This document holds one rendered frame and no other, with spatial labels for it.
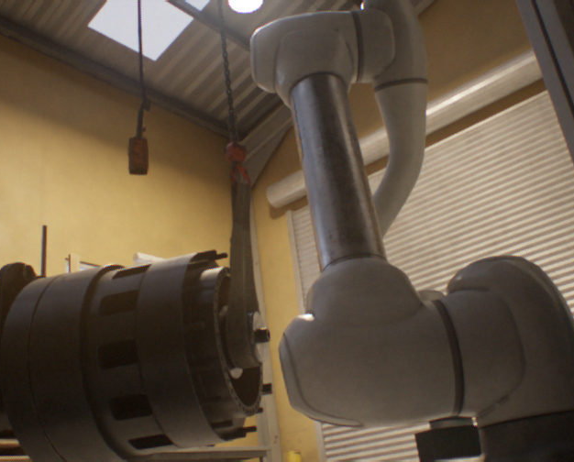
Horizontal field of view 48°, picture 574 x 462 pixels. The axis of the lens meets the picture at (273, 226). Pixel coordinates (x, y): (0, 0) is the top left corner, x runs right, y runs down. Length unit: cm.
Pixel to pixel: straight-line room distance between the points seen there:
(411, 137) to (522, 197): 608
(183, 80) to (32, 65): 201
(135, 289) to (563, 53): 113
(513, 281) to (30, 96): 743
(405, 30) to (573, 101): 37
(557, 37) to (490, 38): 719
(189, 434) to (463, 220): 606
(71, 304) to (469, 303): 112
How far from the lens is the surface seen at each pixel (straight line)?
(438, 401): 85
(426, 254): 758
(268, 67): 118
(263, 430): 866
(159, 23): 839
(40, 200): 745
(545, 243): 706
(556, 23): 105
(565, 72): 102
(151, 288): 166
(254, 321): 174
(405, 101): 121
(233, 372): 176
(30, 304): 181
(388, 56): 121
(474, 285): 89
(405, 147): 120
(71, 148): 799
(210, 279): 169
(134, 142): 200
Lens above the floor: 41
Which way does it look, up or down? 24 degrees up
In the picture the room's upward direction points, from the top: 7 degrees counter-clockwise
